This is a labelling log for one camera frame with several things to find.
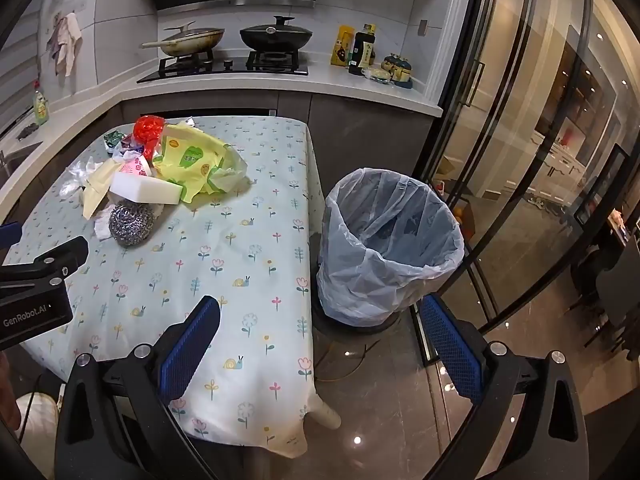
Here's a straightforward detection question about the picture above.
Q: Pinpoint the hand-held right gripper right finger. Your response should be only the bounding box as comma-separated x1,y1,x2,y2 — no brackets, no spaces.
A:
419,294,591,480

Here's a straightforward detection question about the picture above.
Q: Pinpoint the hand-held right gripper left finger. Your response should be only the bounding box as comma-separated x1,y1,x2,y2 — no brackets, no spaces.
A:
54,295,222,480

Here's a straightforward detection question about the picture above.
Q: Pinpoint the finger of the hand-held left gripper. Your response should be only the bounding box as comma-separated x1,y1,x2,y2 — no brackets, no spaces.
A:
0,222,23,251
0,236,90,295

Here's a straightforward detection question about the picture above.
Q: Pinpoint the white plastic bag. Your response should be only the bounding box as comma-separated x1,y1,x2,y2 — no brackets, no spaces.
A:
94,205,118,241

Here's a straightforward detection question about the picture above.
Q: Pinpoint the beige paper bag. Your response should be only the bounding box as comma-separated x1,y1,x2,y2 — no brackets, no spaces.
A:
80,162,126,221

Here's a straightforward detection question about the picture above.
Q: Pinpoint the steel wool scrubber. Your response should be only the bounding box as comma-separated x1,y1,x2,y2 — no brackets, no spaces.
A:
109,199,156,247

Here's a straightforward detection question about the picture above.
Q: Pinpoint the clear plastic wrap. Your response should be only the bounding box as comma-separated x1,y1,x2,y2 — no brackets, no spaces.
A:
59,157,108,198

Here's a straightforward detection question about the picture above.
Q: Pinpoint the white sponge block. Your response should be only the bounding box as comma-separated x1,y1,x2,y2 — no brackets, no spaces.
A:
109,172,185,205

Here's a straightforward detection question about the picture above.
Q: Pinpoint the pink white package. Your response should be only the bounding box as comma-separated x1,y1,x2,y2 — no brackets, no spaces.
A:
117,155,153,178

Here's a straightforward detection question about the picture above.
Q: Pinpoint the waste bin with plastic liner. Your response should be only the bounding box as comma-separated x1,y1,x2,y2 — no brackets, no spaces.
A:
312,166,466,336

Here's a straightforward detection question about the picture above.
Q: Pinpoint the green snack wrapper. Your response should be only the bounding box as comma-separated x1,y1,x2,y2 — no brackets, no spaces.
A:
102,130,132,153

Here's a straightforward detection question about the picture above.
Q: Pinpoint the red plastic bag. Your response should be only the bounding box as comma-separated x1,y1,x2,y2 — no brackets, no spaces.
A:
132,115,167,153

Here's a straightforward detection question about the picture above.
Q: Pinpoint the yellow green plastic bag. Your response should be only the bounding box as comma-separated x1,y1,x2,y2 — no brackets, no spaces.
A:
152,122,251,205

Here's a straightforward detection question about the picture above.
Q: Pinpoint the floral print tablecloth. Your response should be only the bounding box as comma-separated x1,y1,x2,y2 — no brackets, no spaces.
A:
0,115,328,458

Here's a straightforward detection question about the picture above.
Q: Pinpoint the white rounded object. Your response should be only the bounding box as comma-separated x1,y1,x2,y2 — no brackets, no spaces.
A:
15,392,63,480

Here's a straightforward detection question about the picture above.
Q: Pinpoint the green dish soap bottle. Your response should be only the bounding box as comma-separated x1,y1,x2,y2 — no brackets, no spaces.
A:
32,80,52,126

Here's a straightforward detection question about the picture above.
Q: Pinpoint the white table leg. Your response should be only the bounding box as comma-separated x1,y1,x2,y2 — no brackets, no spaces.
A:
305,395,343,431

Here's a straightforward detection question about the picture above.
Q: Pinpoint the hanging kitchen cloth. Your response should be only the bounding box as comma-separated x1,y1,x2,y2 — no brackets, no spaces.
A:
46,11,83,78

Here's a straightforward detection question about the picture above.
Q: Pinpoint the kitchen counter cabinet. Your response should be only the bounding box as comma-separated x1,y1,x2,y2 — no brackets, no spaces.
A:
0,67,445,221

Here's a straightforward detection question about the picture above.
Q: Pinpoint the glass sliding door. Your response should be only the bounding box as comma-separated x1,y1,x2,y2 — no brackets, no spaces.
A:
420,0,640,361

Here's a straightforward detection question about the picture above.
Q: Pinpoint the beige wok with glass lid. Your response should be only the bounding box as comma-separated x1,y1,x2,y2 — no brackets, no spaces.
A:
141,21,226,58

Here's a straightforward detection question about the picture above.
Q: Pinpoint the black gas stove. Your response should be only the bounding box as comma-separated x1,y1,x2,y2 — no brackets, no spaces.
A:
136,50,310,84

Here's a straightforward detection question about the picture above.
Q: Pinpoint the spice jar set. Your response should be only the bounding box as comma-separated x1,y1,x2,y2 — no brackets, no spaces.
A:
381,53,413,90

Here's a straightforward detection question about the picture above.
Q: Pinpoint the dark sauce bottle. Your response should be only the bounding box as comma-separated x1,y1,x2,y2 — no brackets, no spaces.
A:
348,23,376,76

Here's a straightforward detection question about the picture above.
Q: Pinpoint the black wok with lid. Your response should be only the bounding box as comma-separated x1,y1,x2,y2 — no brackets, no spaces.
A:
239,15,313,52

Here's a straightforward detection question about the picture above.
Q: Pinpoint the yellow seasoning package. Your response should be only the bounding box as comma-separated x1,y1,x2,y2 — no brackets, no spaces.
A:
330,25,355,67

